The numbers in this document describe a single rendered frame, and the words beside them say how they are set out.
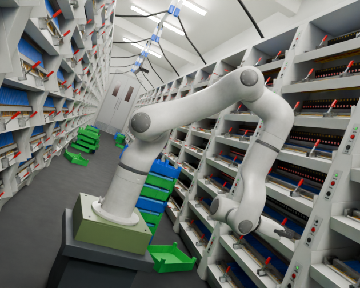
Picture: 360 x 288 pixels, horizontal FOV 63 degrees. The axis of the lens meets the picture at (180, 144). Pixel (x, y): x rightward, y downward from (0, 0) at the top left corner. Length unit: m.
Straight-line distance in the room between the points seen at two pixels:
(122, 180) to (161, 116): 0.28
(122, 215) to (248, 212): 0.46
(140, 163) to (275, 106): 0.51
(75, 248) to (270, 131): 0.74
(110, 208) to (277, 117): 0.67
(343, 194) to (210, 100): 0.60
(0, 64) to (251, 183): 0.80
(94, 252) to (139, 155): 0.36
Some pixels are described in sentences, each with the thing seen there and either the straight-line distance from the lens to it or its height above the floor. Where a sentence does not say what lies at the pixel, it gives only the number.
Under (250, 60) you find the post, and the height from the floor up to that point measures 1.55.
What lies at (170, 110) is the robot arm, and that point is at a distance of 1.05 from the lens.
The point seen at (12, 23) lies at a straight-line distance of 0.94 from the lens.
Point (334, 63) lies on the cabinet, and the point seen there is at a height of 1.47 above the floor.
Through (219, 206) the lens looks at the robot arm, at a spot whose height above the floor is 0.56.
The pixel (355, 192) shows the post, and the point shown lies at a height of 0.79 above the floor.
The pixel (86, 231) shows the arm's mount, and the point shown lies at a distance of 1.08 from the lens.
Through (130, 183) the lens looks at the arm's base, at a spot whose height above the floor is 0.50.
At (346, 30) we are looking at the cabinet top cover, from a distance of 2.03.
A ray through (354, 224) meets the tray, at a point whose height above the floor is 0.68.
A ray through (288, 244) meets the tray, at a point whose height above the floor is 0.49.
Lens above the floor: 0.72
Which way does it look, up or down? 1 degrees down
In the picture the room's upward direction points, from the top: 23 degrees clockwise
